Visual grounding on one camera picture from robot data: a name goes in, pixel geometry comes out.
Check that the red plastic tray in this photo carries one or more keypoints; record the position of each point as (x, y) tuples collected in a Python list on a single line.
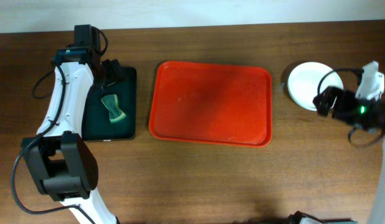
[(212, 103)]

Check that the green yellow sponge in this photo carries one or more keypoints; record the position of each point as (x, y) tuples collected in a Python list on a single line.
[(111, 103)]

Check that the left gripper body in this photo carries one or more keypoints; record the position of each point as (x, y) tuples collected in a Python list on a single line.
[(111, 72)]

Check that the black rectangular tray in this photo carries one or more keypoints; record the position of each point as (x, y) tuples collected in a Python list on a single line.
[(96, 124)]

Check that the white plate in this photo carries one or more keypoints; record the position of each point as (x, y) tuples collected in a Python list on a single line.
[(303, 83)]

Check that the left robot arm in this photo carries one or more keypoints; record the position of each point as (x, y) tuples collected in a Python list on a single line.
[(59, 161)]

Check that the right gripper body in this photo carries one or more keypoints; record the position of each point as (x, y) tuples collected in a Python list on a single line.
[(332, 101)]

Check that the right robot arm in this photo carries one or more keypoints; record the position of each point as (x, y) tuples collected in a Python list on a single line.
[(374, 121)]

